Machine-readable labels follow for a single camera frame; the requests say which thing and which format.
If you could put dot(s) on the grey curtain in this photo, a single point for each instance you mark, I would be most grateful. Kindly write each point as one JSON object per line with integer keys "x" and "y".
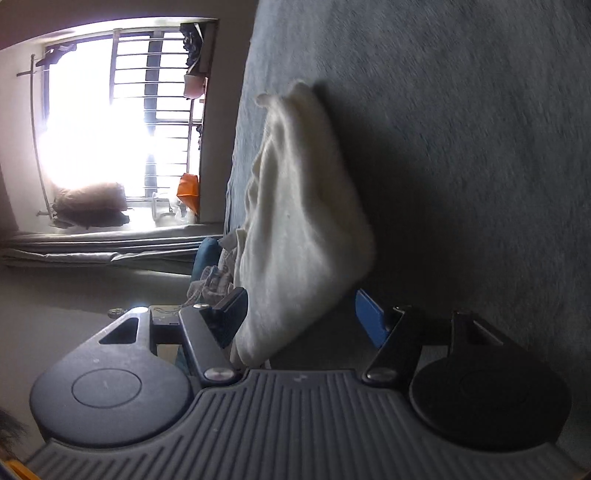
{"x": 101, "y": 249}

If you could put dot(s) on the pile of unfolded clothes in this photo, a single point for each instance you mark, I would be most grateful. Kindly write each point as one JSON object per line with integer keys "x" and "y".
{"x": 210, "y": 286}

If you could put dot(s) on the grey bed blanket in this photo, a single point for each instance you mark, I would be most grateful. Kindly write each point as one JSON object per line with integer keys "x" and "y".
{"x": 461, "y": 138}

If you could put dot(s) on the hanging clothes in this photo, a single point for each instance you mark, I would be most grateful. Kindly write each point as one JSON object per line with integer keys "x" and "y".
{"x": 87, "y": 203}

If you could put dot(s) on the white plastic chair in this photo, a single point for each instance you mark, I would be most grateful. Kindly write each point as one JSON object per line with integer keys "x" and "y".
{"x": 162, "y": 210}

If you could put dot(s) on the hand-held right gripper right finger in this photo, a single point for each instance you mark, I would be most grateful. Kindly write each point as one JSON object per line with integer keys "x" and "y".
{"x": 369, "y": 318}

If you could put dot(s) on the cream knit sweater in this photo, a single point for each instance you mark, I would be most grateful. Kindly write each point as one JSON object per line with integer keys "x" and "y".
{"x": 300, "y": 221}

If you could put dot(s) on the pink pot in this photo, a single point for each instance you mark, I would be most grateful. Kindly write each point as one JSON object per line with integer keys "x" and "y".
{"x": 194, "y": 86}

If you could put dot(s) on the orange bag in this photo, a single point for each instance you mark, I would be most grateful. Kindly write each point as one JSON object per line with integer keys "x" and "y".
{"x": 188, "y": 194}

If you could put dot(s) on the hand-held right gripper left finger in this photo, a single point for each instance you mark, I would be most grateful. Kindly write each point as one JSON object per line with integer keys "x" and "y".
{"x": 233, "y": 318}

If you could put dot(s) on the white grey cloth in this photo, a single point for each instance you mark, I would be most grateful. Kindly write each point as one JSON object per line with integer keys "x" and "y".
{"x": 233, "y": 244}

